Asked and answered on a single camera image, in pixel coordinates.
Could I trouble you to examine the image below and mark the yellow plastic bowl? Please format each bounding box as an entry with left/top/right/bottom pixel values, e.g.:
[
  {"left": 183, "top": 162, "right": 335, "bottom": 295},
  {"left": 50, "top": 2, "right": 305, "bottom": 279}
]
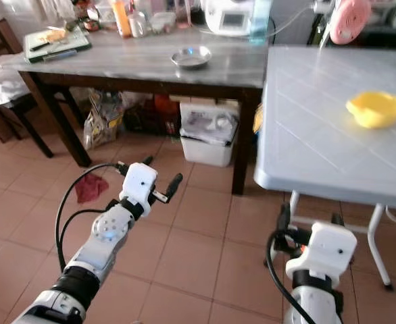
[{"left": 345, "top": 91, "right": 396, "bottom": 130}]

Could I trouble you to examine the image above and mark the black crate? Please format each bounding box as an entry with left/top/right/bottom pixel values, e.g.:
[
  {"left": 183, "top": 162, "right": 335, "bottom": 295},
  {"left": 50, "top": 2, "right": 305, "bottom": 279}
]
[{"left": 124, "top": 108, "right": 180, "bottom": 136}]

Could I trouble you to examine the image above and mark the clear plastic bag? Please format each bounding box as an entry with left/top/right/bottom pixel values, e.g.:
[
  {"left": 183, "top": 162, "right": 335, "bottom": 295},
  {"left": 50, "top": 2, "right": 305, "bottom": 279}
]
[{"left": 83, "top": 91, "right": 124, "bottom": 151}]

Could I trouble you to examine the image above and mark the red orange bag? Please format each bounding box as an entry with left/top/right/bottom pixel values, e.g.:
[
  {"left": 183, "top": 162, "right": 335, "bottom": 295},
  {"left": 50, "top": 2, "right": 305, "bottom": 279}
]
[{"left": 153, "top": 94, "right": 182, "bottom": 115}]

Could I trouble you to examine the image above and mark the white plastic storage box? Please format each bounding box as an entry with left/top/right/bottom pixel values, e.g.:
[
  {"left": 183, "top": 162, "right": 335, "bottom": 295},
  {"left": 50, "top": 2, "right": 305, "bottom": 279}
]
[{"left": 179, "top": 101, "right": 239, "bottom": 167}]

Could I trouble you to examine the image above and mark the red cloth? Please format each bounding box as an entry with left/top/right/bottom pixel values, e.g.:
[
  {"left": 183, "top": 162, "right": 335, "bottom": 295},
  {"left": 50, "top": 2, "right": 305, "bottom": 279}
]
[{"left": 75, "top": 174, "right": 109, "bottom": 205}]

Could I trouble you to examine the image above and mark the dark wooden marble-top table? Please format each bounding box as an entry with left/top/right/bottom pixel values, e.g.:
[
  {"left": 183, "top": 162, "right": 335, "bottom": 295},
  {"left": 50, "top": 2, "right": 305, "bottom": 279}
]
[{"left": 12, "top": 27, "right": 270, "bottom": 195}]

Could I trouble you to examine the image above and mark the grey plastic folding table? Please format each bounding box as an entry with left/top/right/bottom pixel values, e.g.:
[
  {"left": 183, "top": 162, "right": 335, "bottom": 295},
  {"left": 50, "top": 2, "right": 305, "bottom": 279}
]
[{"left": 253, "top": 46, "right": 396, "bottom": 291}]

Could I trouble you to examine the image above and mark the small metal bowl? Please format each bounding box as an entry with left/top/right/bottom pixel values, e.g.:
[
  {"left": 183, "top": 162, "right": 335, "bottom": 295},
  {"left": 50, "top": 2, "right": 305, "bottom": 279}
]
[{"left": 171, "top": 45, "right": 213, "bottom": 70}]

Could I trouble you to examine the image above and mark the glass jar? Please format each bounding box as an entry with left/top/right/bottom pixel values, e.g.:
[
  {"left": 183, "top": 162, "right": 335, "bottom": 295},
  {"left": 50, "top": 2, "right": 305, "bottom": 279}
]
[{"left": 129, "top": 12, "right": 148, "bottom": 38}]

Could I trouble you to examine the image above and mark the white plastic container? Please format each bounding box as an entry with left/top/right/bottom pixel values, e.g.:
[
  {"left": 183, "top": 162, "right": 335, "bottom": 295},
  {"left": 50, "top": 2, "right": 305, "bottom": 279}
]
[{"left": 151, "top": 12, "right": 177, "bottom": 33}]

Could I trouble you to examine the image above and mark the green cutting board tray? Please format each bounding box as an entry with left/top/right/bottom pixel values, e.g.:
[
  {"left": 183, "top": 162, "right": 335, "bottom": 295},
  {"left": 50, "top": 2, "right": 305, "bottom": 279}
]
[{"left": 24, "top": 27, "right": 93, "bottom": 63}]

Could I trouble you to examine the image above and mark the orange bottle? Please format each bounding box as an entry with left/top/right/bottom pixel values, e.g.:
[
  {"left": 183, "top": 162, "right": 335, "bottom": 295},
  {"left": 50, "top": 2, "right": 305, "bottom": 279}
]
[{"left": 114, "top": 0, "right": 133, "bottom": 38}]

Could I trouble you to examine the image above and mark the white cloth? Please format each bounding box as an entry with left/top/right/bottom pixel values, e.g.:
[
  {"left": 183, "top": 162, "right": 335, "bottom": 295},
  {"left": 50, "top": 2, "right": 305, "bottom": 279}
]
[{"left": 0, "top": 54, "right": 34, "bottom": 107}]

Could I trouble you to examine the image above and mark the yellow food piece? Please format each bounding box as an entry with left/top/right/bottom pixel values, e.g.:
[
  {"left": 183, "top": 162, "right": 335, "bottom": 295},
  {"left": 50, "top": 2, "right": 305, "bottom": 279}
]
[{"left": 45, "top": 28, "right": 68, "bottom": 43}]

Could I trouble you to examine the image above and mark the white kitchen appliance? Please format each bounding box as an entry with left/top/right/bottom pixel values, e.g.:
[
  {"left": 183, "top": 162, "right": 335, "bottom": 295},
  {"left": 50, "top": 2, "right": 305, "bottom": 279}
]
[{"left": 201, "top": 0, "right": 256, "bottom": 36}]

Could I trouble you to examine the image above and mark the clear blue water bottle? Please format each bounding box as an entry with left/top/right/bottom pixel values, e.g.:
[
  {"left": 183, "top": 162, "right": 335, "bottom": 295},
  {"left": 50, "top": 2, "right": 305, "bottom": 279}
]
[{"left": 250, "top": 0, "right": 273, "bottom": 45}]

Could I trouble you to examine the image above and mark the pink fan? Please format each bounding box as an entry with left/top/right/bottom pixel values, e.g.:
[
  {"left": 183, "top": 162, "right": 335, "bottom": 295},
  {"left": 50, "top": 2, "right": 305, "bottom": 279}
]
[{"left": 330, "top": 0, "right": 372, "bottom": 45}]

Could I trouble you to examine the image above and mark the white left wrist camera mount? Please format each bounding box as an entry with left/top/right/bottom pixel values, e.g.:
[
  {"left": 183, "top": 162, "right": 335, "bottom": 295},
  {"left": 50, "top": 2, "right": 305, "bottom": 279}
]
[{"left": 120, "top": 162, "right": 158, "bottom": 209}]

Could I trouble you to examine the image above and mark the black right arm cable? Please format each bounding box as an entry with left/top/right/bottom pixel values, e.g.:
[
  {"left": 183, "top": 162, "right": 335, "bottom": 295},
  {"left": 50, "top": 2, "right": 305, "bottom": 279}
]
[{"left": 264, "top": 231, "right": 305, "bottom": 324}]

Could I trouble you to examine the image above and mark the short black left arm cable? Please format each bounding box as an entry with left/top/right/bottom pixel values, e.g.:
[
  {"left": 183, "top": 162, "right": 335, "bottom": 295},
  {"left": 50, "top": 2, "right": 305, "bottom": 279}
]
[{"left": 61, "top": 207, "right": 116, "bottom": 234}]

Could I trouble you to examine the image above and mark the long black left arm cable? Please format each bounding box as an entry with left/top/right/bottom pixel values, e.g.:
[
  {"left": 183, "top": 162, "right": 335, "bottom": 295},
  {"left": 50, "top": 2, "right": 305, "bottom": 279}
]
[{"left": 55, "top": 162, "right": 126, "bottom": 272}]

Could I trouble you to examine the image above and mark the white power cable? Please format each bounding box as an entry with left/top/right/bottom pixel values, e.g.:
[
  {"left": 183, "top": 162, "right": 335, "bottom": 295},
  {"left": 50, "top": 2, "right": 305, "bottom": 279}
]
[{"left": 269, "top": 5, "right": 320, "bottom": 34}]

